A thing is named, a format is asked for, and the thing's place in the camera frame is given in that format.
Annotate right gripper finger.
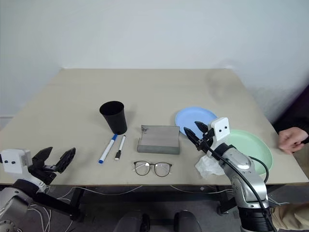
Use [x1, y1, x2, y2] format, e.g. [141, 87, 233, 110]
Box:
[183, 127, 201, 145]
[194, 121, 209, 133]

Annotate white tissue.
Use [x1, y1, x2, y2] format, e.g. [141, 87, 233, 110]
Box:
[195, 155, 225, 179]

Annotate green plastic plate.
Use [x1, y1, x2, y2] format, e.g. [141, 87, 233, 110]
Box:
[224, 129, 274, 176]

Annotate person's beige trouser leg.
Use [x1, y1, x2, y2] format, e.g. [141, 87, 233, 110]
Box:
[269, 203, 309, 232]

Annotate dark rounded shape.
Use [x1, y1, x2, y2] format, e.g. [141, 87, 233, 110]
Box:
[113, 210, 151, 232]
[173, 210, 204, 232]

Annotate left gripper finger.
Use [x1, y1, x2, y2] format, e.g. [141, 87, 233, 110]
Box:
[32, 146, 53, 168]
[56, 147, 76, 174]

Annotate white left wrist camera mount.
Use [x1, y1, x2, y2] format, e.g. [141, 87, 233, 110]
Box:
[0, 148, 32, 181]

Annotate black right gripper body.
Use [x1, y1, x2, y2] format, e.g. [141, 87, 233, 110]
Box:
[195, 128, 216, 155]

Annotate thin framed round glasses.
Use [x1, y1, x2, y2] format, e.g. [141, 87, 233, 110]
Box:
[133, 161, 173, 177]

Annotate grey glasses case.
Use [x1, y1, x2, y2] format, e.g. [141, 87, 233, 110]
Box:
[137, 125, 181, 155]

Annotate black capped white marker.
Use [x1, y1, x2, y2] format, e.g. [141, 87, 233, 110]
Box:
[114, 135, 126, 161]

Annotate person's dark sleeve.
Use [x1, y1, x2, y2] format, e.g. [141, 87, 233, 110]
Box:
[272, 86, 309, 145]

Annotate person's bare hand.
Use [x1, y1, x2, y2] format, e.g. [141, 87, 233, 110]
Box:
[277, 127, 309, 153]

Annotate blue capped white marker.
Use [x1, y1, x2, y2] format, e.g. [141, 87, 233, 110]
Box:
[98, 134, 118, 164]

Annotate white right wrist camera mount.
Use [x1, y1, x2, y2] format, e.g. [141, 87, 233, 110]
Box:
[208, 116, 232, 143]

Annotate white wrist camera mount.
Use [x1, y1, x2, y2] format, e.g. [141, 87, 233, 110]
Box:
[0, 148, 32, 181]
[208, 116, 232, 143]

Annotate blue plastic plate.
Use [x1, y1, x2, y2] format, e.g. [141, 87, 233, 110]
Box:
[175, 106, 218, 139]

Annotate black plastic cup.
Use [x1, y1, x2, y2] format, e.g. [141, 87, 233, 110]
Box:
[99, 101, 128, 135]

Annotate white cable under table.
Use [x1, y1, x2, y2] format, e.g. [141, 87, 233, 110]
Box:
[169, 185, 234, 195]
[48, 185, 143, 197]
[25, 204, 74, 232]

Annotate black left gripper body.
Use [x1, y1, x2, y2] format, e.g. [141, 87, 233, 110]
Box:
[28, 165, 58, 186]

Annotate black table frame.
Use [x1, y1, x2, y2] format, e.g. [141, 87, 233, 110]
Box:
[33, 185, 290, 221]

